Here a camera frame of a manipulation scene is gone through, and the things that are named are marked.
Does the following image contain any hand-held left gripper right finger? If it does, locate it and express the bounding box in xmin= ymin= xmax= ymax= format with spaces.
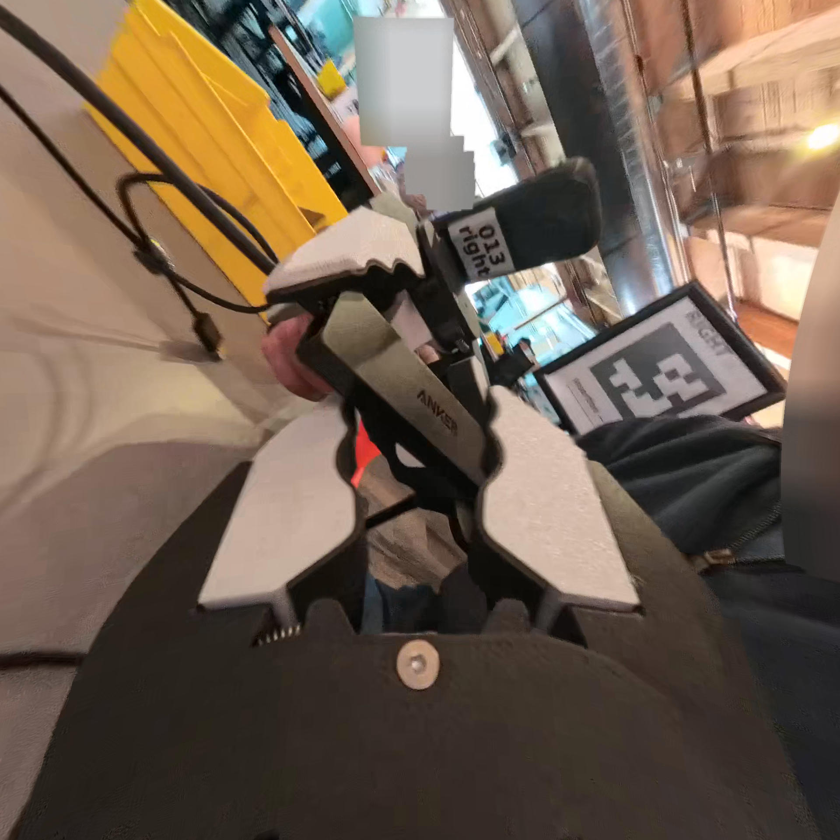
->
xmin=474 ymin=386 xmax=642 ymax=631

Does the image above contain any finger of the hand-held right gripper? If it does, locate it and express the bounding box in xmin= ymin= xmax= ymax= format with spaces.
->
xmin=262 ymin=205 xmax=429 ymax=311

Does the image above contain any black hub cable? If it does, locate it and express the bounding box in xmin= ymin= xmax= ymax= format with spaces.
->
xmin=0 ymin=0 xmax=284 ymax=363

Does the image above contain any person's right hand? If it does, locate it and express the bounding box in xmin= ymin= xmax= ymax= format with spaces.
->
xmin=261 ymin=314 xmax=337 ymax=403

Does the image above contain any orange traffic cone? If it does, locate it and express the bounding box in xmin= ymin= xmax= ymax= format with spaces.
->
xmin=351 ymin=423 xmax=376 ymax=488

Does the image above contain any yellow plastic bin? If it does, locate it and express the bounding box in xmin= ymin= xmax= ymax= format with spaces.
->
xmin=82 ymin=0 xmax=349 ymax=322

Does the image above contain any black framed marker sign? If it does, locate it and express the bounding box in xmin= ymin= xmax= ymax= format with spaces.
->
xmin=533 ymin=282 xmax=786 ymax=435

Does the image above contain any black slim usb hub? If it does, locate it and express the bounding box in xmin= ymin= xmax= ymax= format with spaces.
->
xmin=295 ymin=289 xmax=503 ymax=490

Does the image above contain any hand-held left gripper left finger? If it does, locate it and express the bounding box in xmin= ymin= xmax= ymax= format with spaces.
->
xmin=197 ymin=402 xmax=370 ymax=631

